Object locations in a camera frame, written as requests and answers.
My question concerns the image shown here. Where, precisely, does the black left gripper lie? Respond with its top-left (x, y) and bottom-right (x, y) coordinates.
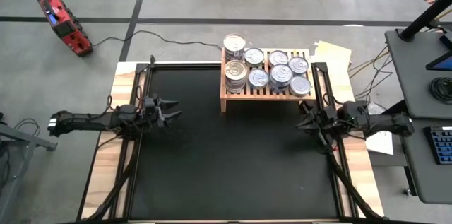
top-left (139, 93), bottom-right (183, 129)

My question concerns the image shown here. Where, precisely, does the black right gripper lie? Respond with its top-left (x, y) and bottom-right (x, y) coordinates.
top-left (295, 100), bottom-right (343, 134)

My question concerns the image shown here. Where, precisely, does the white green label can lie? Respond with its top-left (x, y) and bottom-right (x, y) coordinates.
top-left (288, 75), bottom-right (312, 98)

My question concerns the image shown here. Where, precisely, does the blue Wild Planet can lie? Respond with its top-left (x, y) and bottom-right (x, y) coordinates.
top-left (269, 63), bottom-right (294, 86)

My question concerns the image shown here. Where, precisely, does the teal white label can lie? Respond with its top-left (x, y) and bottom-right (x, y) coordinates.
top-left (287, 55), bottom-right (310, 76)

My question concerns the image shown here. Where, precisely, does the light blue tuna can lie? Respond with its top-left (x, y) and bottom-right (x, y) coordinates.
top-left (247, 68), bottom-right (270, 90)

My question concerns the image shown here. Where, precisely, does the pink and blue label can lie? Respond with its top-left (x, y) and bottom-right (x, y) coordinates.
top-left (223, 33), bottom-right (247, 58)

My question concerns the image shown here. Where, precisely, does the wooden slatted shelf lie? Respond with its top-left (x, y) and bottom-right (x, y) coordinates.
top-left (220, 47), bottom-right (318, 114)

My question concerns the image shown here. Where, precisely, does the yellow paper folder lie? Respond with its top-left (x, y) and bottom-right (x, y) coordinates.
top-left (314, 40), bottom-right (353, 71)

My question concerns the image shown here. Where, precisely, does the white paper sheet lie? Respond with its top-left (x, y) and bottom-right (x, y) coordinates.
top-left (363, 102), bottom-right (395, 156)

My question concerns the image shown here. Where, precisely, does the black table mat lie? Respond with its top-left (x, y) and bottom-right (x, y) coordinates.
top-left (127, 65), bottom-right (342, 220)

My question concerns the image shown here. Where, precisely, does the silver-lid tuna can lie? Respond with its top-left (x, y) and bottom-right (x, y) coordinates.
top-left (243, 47), bottom-right (265, 69)

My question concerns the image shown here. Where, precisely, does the black stand pole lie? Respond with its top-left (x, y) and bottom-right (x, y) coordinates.
top-left (398, 0), bottom-right (452, 43)
top-left (383, 98), bottom-right (407, 116)

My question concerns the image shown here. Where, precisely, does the grey desk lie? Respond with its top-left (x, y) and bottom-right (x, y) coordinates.
top-left (395, 116), bottom-right (452, 206)
top-left (383, 28), bottom-right (452, 119)

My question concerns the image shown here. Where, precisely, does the black backlit keyboard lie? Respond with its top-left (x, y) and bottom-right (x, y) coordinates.
top-left (424, 126), bottom-right (452, 165)

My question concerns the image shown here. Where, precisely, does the dark tablet screen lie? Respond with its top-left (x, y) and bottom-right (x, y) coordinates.
top-left (425, 33), bottom-right (452, 73)

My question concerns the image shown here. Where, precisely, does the grey metal stand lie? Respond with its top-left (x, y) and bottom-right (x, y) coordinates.
top-left (0, 112), bottom-right (58, 218)

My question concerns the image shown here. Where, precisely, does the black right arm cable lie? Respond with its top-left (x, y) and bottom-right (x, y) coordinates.
top-left (319, 91), bottom-right (357, 154)

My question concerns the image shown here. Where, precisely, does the black metal table frame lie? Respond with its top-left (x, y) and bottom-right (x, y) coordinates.
top-left (79, 54), bottom-right (384, 224)

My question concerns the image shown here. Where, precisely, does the black cable bundle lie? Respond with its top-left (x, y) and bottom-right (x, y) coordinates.
top-left (347, 45), bottom-right (395, 101)

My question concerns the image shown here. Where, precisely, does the black floor cable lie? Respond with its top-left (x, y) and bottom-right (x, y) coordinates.
top-left (91, 29), bottom-right (223, 50)

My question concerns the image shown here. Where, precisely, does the coiled black cable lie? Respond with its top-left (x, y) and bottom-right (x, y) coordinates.
top-left (429, 76), bottom-right (452, 105)

